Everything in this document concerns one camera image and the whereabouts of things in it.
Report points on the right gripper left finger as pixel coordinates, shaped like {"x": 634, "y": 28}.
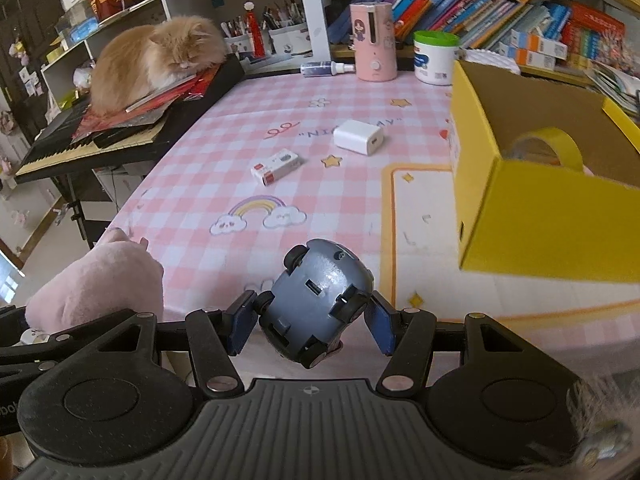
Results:
{"x": 213, "y": 338}

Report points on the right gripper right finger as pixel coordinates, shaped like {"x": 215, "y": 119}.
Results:
{"x": 406, "y": 337}

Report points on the grey blue toy robot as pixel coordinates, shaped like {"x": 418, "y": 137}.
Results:
{"x": 323, "y": 289}

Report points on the pink pig plush toy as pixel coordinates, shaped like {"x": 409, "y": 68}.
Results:
{"x": 118, "y": 273}

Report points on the small white red box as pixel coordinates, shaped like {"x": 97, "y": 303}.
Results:
{"x": 272, "y": 169}

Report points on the white charger plug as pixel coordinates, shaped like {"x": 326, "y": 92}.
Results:
{"x": 358, "y": 137}

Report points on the yellow tape roll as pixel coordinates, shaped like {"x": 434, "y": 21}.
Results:
{"x": 548, "y": 146}

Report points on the pink checkered tablecloth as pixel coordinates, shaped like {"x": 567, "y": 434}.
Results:
{"x": 216, "y": 230}

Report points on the yellow cardboard box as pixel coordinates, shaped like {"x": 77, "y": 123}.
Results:
{"x": 523, "y": 218}

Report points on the red papers under cat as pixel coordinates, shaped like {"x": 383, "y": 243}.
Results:
{"x": 149, "y": 109}

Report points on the black electronic keyboard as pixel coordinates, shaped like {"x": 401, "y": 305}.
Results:
{"x": 62, "y": 149}

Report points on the small spray bottle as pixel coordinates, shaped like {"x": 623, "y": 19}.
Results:
{"x": 326, "y": 69}

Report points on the white jar green lid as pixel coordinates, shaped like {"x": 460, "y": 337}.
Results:
{"x": 434, "y": 56}

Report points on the orange fluffy cat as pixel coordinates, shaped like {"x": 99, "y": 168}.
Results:
{"x": 144, "y": 59}

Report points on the white quilted pouch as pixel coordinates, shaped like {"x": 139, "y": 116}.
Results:
{"x": 489, "y": 58}

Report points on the red bottle figurine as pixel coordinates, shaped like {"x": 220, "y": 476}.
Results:
{"x": 254, "y": 30}

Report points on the pink cylindrical humidifier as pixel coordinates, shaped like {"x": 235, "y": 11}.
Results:
{"x": 373, "y": 37}

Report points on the white pen holder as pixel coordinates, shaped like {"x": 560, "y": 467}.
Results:
{"x": 293, "y": 39}

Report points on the white orange medicine box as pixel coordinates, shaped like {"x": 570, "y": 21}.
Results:
{"x": 539, "y": 44}

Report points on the stack of papers and magazines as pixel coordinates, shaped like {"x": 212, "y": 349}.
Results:
{"x": 618, "y": 86}

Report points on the row of leaning books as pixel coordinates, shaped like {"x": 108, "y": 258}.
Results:
{"x": 479, "y": 24}

